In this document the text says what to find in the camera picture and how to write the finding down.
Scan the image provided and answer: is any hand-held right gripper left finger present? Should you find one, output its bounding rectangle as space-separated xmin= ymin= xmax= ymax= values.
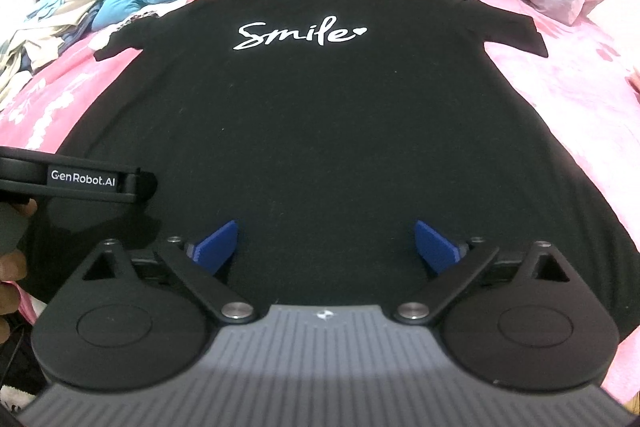
xmin=80 ymin=219 xmax=261 ymax=324

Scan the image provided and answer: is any pink floral blanket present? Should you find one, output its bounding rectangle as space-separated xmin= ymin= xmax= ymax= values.
xmin=0 ymin=0 xmax=640 ymax=408

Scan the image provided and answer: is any beige cloth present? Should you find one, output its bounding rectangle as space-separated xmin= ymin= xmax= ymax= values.
xmin=0 ymin=0 xmax=116 ymax=92

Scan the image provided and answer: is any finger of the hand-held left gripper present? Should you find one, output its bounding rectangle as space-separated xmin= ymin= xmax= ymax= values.
xmin=127 ymin=171 xmax=159 ymax=204

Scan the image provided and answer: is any person's left hand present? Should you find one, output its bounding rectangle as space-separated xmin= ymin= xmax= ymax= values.
xmin=0 ymin=198 xmax=39 ymax=339

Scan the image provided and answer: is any black printed t-shirt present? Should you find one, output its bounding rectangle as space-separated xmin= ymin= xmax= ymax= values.
xmin=20 ymin=0 xmax=636 ymax=348

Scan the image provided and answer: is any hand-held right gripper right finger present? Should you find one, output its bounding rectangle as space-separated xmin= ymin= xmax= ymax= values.
xmin=392 ymin=219 xmax=573 ymax=324

